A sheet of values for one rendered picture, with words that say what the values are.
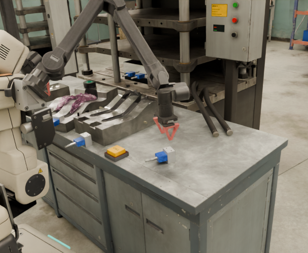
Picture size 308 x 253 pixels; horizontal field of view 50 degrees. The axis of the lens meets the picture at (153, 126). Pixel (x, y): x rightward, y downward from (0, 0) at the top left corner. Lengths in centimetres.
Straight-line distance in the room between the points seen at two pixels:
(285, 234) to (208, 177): 113
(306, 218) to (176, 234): 128
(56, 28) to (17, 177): 465
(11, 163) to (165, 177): 64
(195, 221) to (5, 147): 82
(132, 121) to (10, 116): 59
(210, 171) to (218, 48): 93
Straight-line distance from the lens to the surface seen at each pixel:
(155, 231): 157
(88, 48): 294
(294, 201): 268
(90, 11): 144
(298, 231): 242
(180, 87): 134
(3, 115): 143
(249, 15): 195
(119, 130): 166
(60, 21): 599
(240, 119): 271
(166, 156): 141
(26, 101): 128
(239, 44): 199
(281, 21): 893
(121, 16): 144
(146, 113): 175
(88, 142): 164
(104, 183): 174
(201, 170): 138
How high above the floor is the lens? 152
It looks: 24 degrees down
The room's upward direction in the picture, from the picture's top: 3 degrees counter-clockwise
